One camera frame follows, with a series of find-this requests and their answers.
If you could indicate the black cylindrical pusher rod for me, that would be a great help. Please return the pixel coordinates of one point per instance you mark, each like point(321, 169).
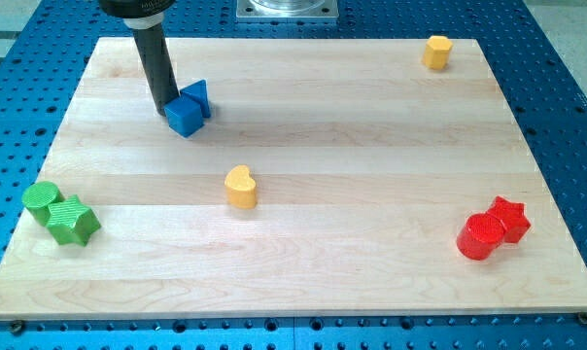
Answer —
point(156, 62)

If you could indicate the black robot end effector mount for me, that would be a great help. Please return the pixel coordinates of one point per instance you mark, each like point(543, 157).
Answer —
point(137, 14)

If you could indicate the blue triangle block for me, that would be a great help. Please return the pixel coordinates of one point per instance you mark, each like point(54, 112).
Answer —
point(198, 93)

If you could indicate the blue cube block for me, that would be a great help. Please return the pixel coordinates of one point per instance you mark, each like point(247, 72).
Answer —
point(184, 116)

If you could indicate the yellow hexagon block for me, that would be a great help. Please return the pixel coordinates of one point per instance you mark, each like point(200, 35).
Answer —
point(437, 51)

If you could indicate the blue perforated metal table plate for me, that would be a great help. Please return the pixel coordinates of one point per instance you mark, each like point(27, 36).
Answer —
point(54, 41)

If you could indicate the yellow heart block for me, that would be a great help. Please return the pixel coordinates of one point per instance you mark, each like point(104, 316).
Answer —
point(240, 187)

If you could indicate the green cylinder block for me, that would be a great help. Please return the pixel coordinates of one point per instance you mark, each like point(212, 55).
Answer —
point(38, 197)

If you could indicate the green star block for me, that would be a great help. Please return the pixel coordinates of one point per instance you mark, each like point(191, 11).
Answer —
point(72, 222)

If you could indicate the light wooden board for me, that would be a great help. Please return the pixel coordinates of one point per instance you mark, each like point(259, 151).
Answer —
point(367, 165)

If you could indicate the red cylinder block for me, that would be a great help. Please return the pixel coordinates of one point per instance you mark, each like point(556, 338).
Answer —
point(481, 235)

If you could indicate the red star block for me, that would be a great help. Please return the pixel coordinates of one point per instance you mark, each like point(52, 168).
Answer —
point(512, 217)

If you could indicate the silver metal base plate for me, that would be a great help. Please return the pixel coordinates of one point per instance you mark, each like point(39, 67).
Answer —
point(250, 10)

